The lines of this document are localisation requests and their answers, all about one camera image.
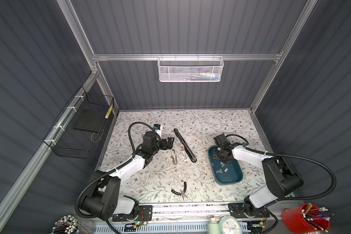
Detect white wire mesh basket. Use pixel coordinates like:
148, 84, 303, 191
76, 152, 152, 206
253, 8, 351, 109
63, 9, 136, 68
157, 56, 224, 82

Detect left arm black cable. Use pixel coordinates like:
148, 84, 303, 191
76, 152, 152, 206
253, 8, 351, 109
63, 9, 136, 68
74, 121, 159, 219

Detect clear jar of markers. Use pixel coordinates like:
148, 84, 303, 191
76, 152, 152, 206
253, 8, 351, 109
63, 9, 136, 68
51, 215, 96, 234

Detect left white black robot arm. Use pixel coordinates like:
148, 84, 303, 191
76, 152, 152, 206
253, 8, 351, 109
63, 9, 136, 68
75, 131, 175, 221

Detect black handled pliers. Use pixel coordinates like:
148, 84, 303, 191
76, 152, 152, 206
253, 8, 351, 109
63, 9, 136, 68
171, 181, 187, 200

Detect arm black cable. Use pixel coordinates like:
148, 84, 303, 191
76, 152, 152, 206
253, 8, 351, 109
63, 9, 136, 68
225, 134, 337, 202
74, 121, 159, 219

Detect black stapler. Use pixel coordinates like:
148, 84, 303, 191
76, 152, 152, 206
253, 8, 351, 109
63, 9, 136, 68
174, 128, 197, 163

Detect white desk clock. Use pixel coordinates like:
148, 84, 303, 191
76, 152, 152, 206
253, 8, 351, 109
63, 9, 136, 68
218, 215, 243, 234

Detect teal plastic tray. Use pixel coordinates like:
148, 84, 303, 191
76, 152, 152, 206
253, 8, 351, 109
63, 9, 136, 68
208, 146, 243, 185

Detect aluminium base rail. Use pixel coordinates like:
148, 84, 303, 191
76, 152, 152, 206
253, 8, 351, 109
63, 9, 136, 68
75, 201, 305, 226

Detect beige staple remover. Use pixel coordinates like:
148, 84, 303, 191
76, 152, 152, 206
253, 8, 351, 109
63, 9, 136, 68
171, 148, 178, 165

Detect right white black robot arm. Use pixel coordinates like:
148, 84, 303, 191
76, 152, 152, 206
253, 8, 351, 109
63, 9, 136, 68
213, 134, 304, 211

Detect black wire basket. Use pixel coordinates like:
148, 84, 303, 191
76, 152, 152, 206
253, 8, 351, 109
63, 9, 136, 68
43, 87, 115, 160

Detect black pad in basket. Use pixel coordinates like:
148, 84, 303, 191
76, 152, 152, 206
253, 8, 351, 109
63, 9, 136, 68
73, 109, 108, 133

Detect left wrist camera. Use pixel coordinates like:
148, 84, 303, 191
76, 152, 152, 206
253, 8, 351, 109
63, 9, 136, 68
153, 124, 163, 138

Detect red pencil cup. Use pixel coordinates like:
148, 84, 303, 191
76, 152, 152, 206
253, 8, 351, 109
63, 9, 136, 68
281, 203, 334, 234

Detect yellow marker in basket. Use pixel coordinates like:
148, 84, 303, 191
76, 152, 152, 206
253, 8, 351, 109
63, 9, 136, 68
105, 105, 113, 119

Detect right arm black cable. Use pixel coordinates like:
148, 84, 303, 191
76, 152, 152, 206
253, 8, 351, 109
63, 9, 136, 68
225, 134, 337, 202

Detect white glue bottle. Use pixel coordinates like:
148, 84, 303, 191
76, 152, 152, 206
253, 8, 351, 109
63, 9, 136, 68
208, 215, 221, 234

